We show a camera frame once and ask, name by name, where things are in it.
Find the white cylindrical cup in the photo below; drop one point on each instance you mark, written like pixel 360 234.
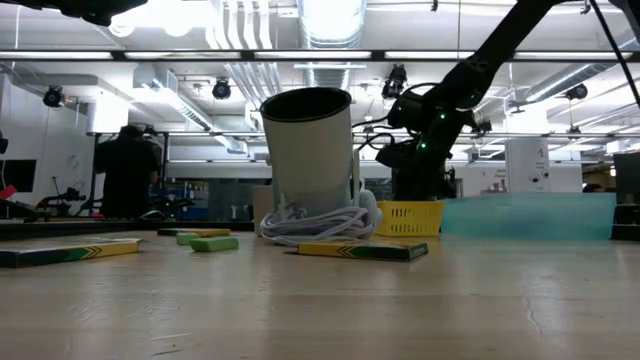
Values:
pixel 307 160

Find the yellow plastic basket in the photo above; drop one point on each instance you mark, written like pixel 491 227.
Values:
pixel 412 220

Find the person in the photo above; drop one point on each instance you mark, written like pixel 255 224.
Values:
pixel 127 172
pixel 592 188

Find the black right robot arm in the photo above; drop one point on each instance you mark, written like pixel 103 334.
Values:
pixel 500 42

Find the black desk monitor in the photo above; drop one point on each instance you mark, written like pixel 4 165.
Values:
pixel 627 177

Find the black background robot arm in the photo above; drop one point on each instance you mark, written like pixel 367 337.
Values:
pixel 60 202

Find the black ceiling light rail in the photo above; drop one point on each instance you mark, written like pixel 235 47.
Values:
pixel 119 55

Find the silver ventilation duct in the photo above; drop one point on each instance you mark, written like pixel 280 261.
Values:
pixel 330 77

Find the black wall monitor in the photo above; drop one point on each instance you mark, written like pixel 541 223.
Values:
pixel 17 175

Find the white column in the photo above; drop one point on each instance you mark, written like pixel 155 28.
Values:
pixel 527 165

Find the green plastic tray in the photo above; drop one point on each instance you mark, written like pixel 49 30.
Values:
pixel 530 215

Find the black ceiling spotlight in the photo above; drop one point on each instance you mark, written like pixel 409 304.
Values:
pixel 221 89
pixel 577 91
pixel 52 96
pixel 395 80

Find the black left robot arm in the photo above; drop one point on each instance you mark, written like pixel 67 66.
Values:
pixel 90 10

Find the yellow green crayon box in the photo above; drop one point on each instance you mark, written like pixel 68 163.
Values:
pixel 200 232
pixel 60 254
pixel 370 251

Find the red object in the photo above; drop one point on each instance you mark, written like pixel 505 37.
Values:
pixel 7 191

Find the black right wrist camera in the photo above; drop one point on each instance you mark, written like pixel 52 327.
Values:
pixel 395 152

